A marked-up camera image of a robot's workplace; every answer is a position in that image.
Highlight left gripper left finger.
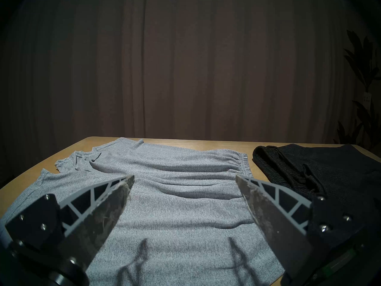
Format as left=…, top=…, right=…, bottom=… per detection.
left=4, top=175, right=135, bottom=272

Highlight black shorts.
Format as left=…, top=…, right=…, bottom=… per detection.
left=252, top=143, right=381, bottom=226

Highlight brown pleated curtain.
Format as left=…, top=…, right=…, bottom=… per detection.
left=0, top=0, right=381, bottom=181

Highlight grey shorts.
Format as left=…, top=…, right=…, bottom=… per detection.
left=0, top=137, right=285, bottom=286

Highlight tall dark leafy plant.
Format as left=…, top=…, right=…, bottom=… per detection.
left=333, top=29, right=381, bottom=152

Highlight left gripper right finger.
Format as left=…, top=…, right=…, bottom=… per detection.
left=235, top=174, right=367, bottom=273

